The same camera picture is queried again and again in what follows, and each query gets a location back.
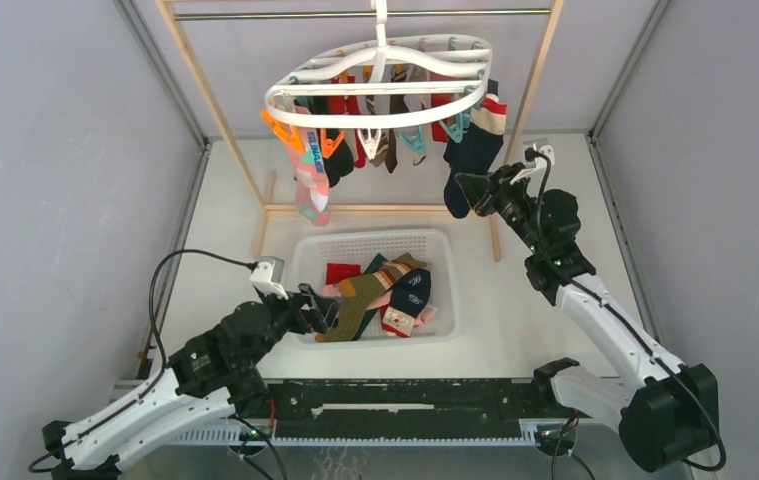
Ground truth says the white round clip hanger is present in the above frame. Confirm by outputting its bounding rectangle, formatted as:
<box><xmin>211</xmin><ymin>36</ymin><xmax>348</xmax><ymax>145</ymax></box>
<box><xmin>261</xmin><ymin>1</ymin><xmax>493</xmax><ymax>131</ymax></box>

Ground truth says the olive sock orange heel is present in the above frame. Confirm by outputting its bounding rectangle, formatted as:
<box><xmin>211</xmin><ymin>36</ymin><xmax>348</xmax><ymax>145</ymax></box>
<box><xmin>315</xmin><ymin>253</ymin><xmax>427</xmax><ymax>343</ymax></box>

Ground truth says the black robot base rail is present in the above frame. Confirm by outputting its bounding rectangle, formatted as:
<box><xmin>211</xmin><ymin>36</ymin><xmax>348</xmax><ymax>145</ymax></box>
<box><xmin>241</xmin><ymin>377</ymin><xmax>574</xmax><ymax>444</ymax></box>

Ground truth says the white plastic basket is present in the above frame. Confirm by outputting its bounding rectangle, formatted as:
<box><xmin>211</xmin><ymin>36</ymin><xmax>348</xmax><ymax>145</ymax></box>
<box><xmin>291</xmin><ymin>229</ymin><xmax>460</xmax><ymax>349</ymax></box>

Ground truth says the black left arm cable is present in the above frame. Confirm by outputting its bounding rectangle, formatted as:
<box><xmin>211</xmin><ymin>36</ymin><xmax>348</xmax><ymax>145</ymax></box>
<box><xmin>27</xmin><ymin>249</ymin><xmax>258</xmax><ymax>474</ymax></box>

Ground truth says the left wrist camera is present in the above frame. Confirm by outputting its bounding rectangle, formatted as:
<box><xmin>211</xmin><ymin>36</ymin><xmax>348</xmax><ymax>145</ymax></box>
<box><xmin>249</xmin><ymin>256</ymin><xmax>288</xmax><ymax>300</ymax></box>

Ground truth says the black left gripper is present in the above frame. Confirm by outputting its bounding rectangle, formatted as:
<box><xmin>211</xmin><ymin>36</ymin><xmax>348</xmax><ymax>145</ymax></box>
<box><xmin>243</xmin><ymin>282</ymin><xmax>343</xmax><ymax>368</ymax></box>

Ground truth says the red and beige sock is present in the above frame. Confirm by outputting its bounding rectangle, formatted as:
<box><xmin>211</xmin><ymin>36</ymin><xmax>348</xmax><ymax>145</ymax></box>
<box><xmin>325</xmin><ymin>263</ymin><xmax>362</xmax><ymax>285</ymax></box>

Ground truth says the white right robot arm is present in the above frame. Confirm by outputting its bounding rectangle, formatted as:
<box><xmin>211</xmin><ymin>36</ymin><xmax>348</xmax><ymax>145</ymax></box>
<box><xmin>453</xmin><ymin>163</ymin><xmax>728</xmax><ymax>472</ymax></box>

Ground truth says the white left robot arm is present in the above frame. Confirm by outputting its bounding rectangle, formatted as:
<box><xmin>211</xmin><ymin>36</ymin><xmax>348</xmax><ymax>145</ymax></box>
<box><xmin>42</xmin><ymin>284</ymin><xmax>343</xmax><ymax>479</ymax></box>

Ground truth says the metal hanging rod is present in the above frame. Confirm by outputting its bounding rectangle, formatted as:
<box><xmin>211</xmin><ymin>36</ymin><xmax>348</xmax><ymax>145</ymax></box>
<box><xmin>173</xmin><ymin>8</ymin><xmax>552</xmax><ymax>22</ymax></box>

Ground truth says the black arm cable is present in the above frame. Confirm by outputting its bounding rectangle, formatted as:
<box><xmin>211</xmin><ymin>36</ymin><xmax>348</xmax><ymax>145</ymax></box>
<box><xmin>525</xmin><ymin>148</ymin><xmax>728</xmax><ymax>473</ymax></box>
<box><xmin>27</xmin><ymin>249</ymin><xmax>258</xmax><ymax>474</ymax></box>

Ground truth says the wooden hanging rack frame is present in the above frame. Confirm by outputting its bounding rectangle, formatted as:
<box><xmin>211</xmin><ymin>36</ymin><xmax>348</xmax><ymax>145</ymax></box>
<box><xmin>153</xmin><ymin>0</ymin><xmax>566</xmax><ymax>263</ymax></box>

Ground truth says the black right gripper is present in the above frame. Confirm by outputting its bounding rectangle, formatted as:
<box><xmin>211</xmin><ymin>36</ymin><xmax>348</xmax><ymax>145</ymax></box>
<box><xmin>454</xmin><ymin>162</ymin><xmax>544</xmax><ymax>255</ymax></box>

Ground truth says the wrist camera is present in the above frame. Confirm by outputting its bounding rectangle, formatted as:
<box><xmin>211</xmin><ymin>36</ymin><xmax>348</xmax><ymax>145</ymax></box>
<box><xmin>510</xmin><ymin>137</ymin><xmax>555</xmax><ymax>185</ymax></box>
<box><xmin>249</xmin><ymin>256</ymin><xmax>288</xmax><ymax>300</ymax></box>

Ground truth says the navy sock striped cuff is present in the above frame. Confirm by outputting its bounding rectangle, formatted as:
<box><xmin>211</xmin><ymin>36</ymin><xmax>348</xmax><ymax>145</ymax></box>
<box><xmin>443</xmin><ymin>93</ymin><xmax>508</xmax><ymax>219</ymax></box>

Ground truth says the dark teal sock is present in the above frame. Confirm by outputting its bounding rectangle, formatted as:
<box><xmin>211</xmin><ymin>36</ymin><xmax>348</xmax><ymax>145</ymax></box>
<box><xmin>351</xmin><ymin>254</ymin><xmax>387</xmax><ymax>340</ymax></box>

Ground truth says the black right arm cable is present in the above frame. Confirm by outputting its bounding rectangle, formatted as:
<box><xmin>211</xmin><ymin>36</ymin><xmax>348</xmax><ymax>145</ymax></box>
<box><xmin>525</xmin><ymin>148</ymin><xmax>728</xmax><ymax>473</ymax></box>

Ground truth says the navy sock white lettering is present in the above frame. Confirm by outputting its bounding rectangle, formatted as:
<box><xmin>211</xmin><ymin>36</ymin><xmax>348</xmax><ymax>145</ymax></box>
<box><xmin>381</xmin><ymin>268</ymin><xmax>432</xmax><ymax>338</ymax></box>

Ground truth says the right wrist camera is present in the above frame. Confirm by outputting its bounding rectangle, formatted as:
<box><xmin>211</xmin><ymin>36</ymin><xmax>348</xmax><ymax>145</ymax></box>
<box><xmin>510</xmin><ymin>137</ymin><xmax>555</xmax><ymax>185</ymax></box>

